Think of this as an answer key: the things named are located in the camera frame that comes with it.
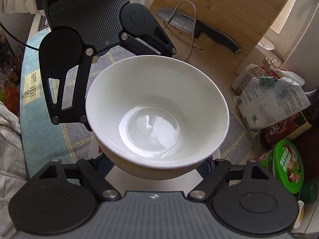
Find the bamboo cutting board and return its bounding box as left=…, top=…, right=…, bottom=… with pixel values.
left=150, top=0, right=288, bottom=73

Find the metal wire rack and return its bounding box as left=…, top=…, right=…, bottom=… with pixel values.
left=157, top=0, right=197, bottom=62

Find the red white seasoning bag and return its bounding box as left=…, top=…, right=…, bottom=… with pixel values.
left=231, top=64, right=263, bottom=94

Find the white salt bag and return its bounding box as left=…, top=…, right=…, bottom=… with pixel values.
left=234, top=77, right=310, bottom=135

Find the stained white plate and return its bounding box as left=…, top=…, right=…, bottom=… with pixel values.
left=89, top=138, right=220, bottom=195

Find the dark soy sauce bottle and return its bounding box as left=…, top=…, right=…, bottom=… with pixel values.
left=260, top=88, right=318, bottom=149

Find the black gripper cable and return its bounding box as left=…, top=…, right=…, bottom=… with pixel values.
left=0, top=22, right=41, bottom=50

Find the grey blue checked mat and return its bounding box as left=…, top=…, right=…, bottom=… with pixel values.
left=19, top=29, right=256, bottom=180

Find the white floral bowl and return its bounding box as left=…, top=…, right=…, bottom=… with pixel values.
left=85, top=56, right=229, bottom=175

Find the person beige clothing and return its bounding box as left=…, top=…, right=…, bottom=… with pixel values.
left=1, top=104, right=29, bottom=238

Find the green lid sauce tub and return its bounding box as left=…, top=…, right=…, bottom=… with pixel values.
left=256, top=140, right=304, bottom=194

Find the steel cleaver knife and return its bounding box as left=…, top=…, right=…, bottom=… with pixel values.
left=155, top=6, right=242, bottom=55

